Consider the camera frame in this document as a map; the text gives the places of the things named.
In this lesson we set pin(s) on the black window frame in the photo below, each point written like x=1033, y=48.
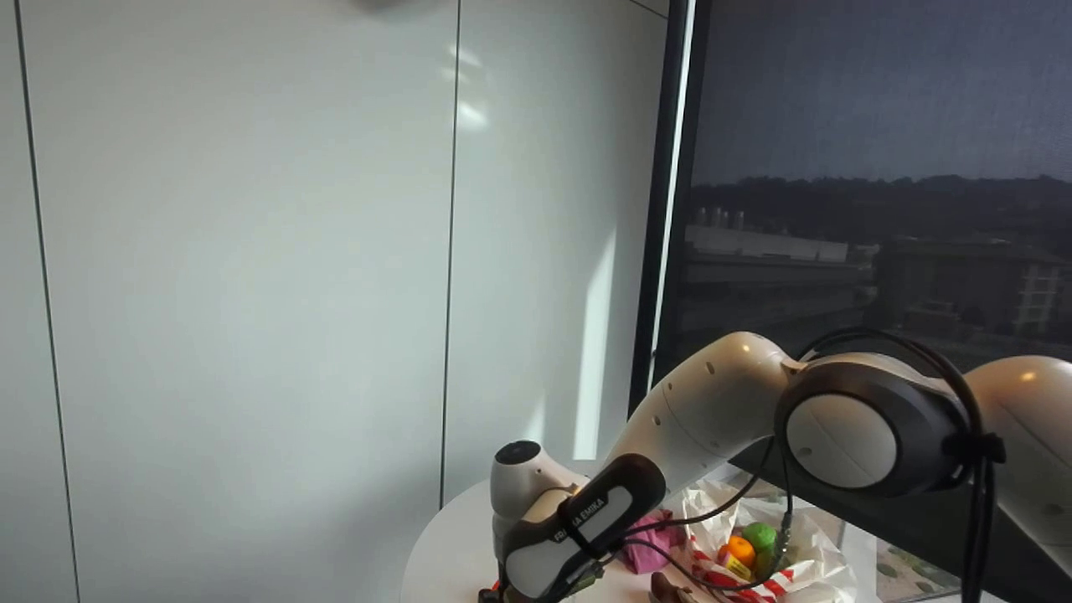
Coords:
x=666, y=223

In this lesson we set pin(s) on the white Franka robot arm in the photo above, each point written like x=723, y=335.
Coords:
x=716, y=406

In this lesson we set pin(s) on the clear plastic bag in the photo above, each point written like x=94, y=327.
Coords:
x=817, y=555

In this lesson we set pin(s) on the green apple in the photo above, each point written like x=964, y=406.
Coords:
x=763, y=538

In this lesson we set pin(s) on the orange fruit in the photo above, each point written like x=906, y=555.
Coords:
x=738, y=549

